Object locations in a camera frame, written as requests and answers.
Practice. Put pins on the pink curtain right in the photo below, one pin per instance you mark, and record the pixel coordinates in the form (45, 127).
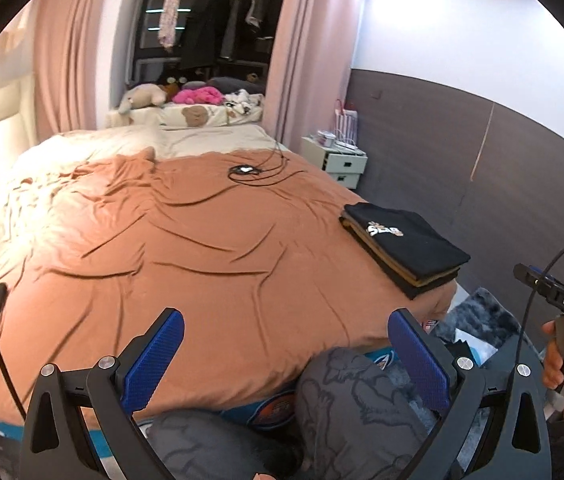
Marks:
(310, 67)

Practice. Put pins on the pink curtain left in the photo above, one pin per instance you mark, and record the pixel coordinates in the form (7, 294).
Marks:
(80, 61)

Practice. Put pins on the white patterned cloth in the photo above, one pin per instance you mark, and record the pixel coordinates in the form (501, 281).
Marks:
(243, 103)

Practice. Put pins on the black hanging coat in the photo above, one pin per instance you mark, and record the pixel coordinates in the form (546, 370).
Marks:
(203, 34)

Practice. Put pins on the yellow folded garment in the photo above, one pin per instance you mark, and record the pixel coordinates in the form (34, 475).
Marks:
(410, 276)

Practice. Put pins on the grey patterned trouser legs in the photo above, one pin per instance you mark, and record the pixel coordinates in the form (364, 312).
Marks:
(353, 420)

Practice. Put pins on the white bedside drawer cabinet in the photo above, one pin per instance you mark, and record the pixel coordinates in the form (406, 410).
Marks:
(344, 165)

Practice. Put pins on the black bear print t-shirt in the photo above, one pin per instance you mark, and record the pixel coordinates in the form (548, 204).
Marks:
(407, 237)

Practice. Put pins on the pink fluffy plush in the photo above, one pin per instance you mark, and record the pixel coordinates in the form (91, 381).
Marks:
(203, 95)

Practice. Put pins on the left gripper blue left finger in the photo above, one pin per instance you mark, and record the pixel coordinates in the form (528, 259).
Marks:
(145, 360)

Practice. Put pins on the black charger with cables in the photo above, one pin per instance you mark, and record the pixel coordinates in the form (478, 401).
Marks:
(273, 170)

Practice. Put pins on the floral hanging garment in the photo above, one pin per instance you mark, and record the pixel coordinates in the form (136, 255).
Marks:
(168, 21)

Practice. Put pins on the beige plush toy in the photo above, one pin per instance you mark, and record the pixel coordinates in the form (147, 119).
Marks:
(141, 96)

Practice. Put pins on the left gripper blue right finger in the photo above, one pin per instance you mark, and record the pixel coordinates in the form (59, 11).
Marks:
(426, 360)

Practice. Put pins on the pink curtain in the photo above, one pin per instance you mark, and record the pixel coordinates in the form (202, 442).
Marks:
(310, 67)
(80, 61)

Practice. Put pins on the brown bed sheet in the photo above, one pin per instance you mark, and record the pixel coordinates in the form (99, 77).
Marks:
(264, 276)

